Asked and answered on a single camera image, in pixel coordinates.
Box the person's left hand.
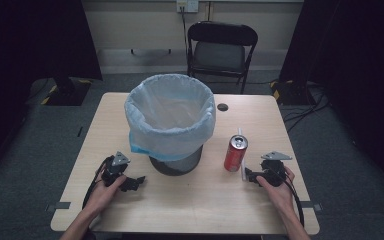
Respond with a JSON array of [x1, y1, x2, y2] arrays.
[[85, 173, 128, 216]]

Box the pale blue bin bag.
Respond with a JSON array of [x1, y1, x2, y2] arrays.
[[123, 73, 217, 163]]

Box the white straw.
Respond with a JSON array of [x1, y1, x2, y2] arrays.
[[238, 127, 248, 182]]

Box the black floor cables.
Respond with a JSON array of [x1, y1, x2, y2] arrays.
[[281, 84, 332, 134]]

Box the white wall socket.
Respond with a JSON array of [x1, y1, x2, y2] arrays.
[[175, 0, 200, 14]]

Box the black stand base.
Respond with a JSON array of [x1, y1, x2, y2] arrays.
[[269, 79, 315, 107], [40, 75, 93, 107]]

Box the grey tape strip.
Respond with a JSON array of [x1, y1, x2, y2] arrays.
[[45, 201, 72, 213], [301, 201, 324, 212]]

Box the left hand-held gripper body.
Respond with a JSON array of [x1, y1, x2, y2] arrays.
[[101, 151, 131, 188]]

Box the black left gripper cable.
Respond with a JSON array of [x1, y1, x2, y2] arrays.
[[81, 155, 115, 210]]

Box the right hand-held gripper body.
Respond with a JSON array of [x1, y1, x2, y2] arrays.
[[259, 151, 294, 188]]

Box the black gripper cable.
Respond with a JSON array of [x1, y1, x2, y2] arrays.
[[81, 155, 115, 210], [269, 166, 306, 228]]

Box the dark curtain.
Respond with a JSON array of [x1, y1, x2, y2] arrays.
[[279, 0, 384, 196], [0, 0, 103, 179]]

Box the black mesh trash bin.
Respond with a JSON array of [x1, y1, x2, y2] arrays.
[[148, 144, 204, 177]]

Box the person's right hand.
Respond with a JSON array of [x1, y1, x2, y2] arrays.
[[255, 165, 296, 216]]

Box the black folding chair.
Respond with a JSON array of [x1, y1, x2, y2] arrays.
[[186, 20, 260, 96]]

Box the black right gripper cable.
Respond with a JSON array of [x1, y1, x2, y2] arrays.
[[269, 166, 306, 228]]

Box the red drink can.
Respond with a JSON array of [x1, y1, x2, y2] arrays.
[[223, 134, 249, 173]]

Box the black power cable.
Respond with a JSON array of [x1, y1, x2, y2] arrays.
[[179, 5, 190, 57]]

